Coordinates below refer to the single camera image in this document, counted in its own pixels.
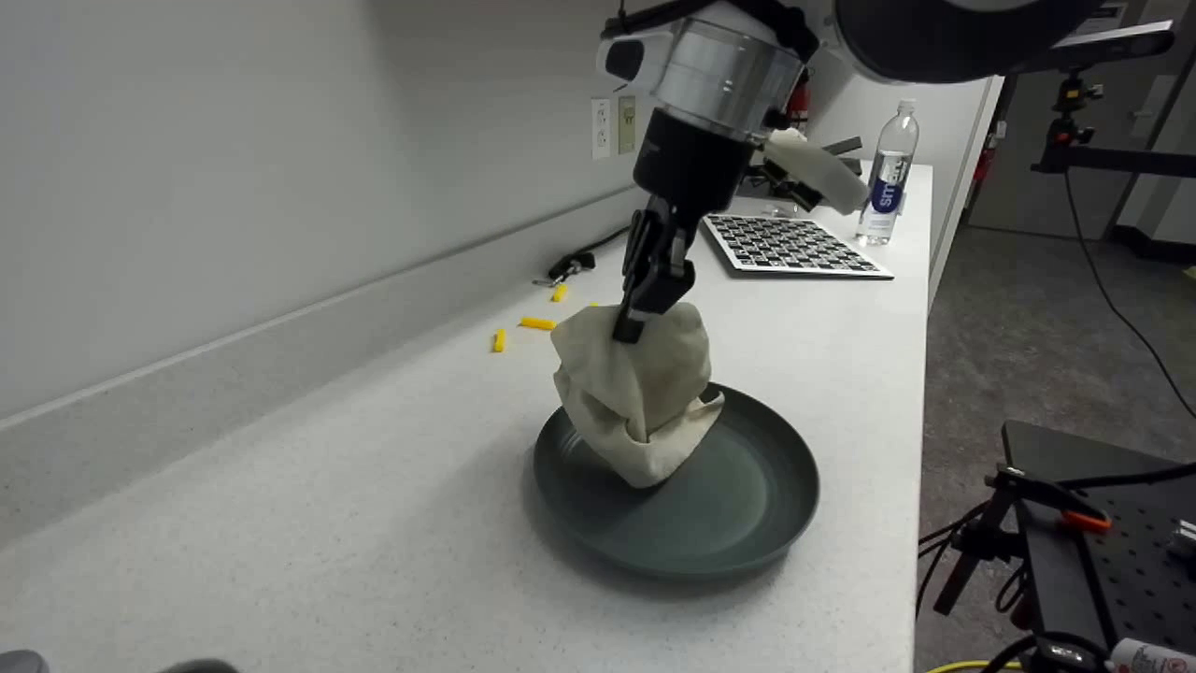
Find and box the beige cloth towel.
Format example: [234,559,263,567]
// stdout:
[544,298,728,493]

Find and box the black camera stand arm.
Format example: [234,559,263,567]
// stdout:
[1028,17,1196,180]

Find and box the black perforated table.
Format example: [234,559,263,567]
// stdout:
[999,420,1196,653]

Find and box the black floor cable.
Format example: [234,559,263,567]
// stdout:
[1059,159,1196,422]

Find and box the black cable plug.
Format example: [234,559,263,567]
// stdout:
[541,248,601,288]

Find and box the black red handled clamp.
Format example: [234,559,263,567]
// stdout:
[916,465,1123,621]

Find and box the black white keyboard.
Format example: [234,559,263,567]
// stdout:
[700,205,897,286]

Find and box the grey round plate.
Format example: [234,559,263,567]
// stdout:
[530,380,827,582]

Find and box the clear water bottle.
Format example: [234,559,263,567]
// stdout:
[856,96,923,251]

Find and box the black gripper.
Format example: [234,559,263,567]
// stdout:
[610,105,758,349]

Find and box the white wall outlet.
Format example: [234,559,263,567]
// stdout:
[587,91,644,166]

